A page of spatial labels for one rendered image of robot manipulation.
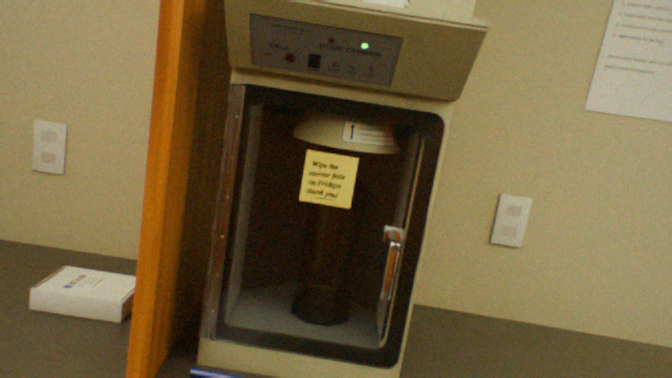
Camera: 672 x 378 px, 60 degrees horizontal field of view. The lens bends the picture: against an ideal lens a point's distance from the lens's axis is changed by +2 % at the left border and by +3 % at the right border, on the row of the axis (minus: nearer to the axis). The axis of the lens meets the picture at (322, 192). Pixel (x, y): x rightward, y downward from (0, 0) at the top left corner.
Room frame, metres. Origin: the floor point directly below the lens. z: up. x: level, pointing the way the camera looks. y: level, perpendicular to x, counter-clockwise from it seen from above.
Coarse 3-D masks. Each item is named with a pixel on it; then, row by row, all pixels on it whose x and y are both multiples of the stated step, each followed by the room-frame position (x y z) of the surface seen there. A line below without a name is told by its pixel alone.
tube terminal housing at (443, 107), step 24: (360, 0) 0.83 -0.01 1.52; (432, 0) 0.83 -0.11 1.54; (456, 0) 0.83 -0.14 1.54; (240, 72) 0.83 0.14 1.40; (264, 72) 0.83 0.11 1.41; (336, 96) 0.83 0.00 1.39; (360, 96) 0.83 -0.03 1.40; (384, 96) 0.83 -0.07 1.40; (408, 96) 0.83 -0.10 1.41; (432, 192) 0.83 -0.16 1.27; (216, 360) 0.83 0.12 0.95; (240, 360) 0.83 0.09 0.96; (264, 360) 0.83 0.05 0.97; (288, 360) 0.83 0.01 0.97; (312, 360) 0.83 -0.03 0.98
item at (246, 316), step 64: (256, 128) 0.82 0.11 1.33; (320, 128) 0.81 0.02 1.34; (384, 128) 0.81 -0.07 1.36; (256, 192) 0.82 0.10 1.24; (384, 192) 0.81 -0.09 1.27; (256, 256) 0.82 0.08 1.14; (320, 256) 0.81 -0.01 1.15; (384, 256) 0.81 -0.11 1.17; (256, 320) 0.82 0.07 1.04; (320, 320) 0.81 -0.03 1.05; (384, 320) 0.81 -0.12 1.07
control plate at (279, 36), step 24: (264, 24) 0.74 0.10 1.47; (288, 24) 0.74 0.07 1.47; (312, 24) 0.73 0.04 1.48; (264, 48) 0.77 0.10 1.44; (288, 48) 0.77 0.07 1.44; (312, 48) 0.76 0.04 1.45; (336, 48) 0.76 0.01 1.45; (360, 48) 0.75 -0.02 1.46; (384, 48) 0.75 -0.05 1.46; (312, 72) 0.79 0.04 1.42; (336, 72) 0.79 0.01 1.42; (360, 72) 0.78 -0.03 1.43; (384, 72) 0.78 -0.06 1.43
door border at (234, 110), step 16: (240, 96) 0.82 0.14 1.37; (240, 112) 0.82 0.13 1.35; (240, 128) 0.81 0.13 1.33; (224, 144) 0.81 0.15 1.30; (224, 176) 0.82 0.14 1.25; (224, 192) 0.82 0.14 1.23; (224, 208) 0.82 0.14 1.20; (224, 224) 0.82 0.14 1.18; (224, 240) 0.82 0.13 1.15; (208, 256) 0.81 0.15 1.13; (224, 256) 0.82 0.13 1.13; (208, 288) 0.81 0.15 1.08; (208, 304) 0.82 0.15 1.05; (208, 320) 0.82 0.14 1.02; (208, 336) 0.82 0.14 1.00
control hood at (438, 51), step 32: (224, 0) 0.73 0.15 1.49; (256, 0) 0.72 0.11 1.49; (288, 0) 0.71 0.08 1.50; (320, 0) 0.71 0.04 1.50; (352, 0) 0.71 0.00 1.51; (384, 32) 0.73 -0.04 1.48; (416, 32) 0.73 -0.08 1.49; (448, 32) 0.72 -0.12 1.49; (480, 32) 0.72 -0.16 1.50; (416, 64) 0.76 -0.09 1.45; (448, 64) 0.76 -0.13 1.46; (448, 96) 0.80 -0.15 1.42
